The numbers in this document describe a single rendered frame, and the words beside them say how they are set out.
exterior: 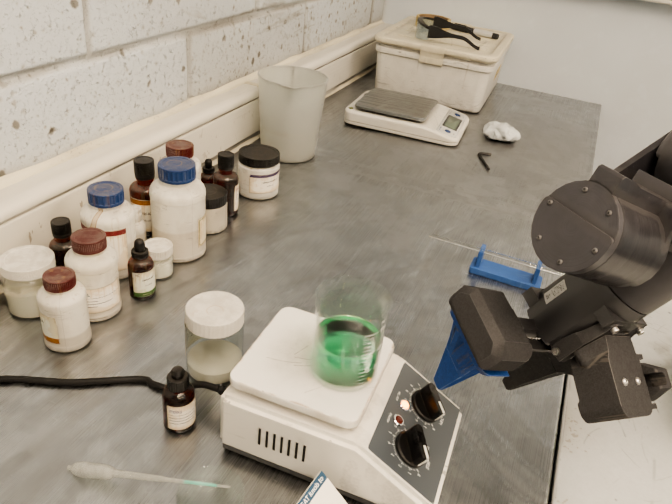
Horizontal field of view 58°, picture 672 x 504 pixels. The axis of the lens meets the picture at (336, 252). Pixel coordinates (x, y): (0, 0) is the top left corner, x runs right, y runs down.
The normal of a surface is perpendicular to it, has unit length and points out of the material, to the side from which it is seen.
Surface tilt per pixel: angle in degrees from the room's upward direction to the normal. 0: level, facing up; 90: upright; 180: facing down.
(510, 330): 30
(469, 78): 94
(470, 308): 70
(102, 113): 90
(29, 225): 90
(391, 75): 94
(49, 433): 0
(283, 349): 0
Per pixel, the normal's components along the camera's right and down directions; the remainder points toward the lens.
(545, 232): -0.80, -0.19
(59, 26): 0.92, 0.29
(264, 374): 0.11, -0.85
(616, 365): 0.63, -0.32
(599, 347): -0.48, -0.35
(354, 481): -0.35, 0.46
